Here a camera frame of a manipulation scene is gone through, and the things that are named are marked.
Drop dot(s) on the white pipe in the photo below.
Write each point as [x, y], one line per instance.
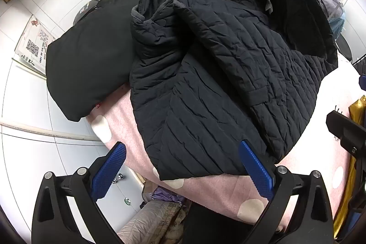
[43, 131]

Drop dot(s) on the pink polka-dot blanket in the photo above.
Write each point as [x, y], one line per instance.
[211, 192]

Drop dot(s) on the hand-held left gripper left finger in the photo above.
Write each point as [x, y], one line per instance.
[110, 169]

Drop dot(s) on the floral quilted blanket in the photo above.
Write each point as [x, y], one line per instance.
[154, 224]

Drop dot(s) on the dark helmet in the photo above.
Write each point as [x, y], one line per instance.
[84, 11]

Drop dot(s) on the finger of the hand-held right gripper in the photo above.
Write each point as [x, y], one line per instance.
[340, 126]

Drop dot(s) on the printed paper poster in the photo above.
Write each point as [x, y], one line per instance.
[34, 44]

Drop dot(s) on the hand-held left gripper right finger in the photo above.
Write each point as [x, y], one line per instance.
[257, 172]

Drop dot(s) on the gold cloth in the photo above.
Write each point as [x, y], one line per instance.
[354, 118]

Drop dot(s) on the purple cloth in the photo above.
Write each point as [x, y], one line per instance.
[167, 194]

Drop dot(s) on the teal cloth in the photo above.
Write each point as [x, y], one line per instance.
[338, 22]

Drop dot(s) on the black quilted jacket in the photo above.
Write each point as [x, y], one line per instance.
[217, 66]

